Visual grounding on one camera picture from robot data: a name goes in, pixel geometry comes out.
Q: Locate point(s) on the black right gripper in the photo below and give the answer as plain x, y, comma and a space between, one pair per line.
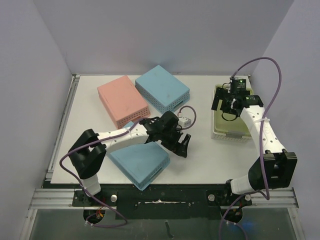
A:
222, 99

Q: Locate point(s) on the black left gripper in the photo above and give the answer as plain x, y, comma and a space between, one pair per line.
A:
179, 149

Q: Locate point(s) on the white perforated basket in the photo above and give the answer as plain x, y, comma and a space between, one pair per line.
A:
226, 126

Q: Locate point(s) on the green perforated basket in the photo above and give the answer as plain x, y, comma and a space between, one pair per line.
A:
227, 127

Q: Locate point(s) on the blue perforated basket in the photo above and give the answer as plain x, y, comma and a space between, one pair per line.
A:
162, 90
141, 163

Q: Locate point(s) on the pink perforated basket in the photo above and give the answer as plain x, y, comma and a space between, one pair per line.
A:
122, 101

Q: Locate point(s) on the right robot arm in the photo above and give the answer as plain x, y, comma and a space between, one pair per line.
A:
274, 165

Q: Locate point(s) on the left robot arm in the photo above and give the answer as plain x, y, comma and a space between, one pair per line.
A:
88, 152

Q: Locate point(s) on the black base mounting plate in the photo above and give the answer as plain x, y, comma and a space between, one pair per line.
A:
164, 202

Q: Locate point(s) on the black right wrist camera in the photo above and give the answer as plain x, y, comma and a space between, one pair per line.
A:
238, 86

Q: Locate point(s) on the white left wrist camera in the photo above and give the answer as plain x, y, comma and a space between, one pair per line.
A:
185, 122

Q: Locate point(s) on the aluminium left side rail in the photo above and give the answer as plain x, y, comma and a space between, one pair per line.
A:
62, 125

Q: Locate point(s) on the aluminium rail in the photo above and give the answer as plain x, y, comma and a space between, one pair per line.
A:
51, 199
62, 125

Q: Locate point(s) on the aluminium front rail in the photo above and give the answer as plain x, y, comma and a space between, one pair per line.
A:
51, 199

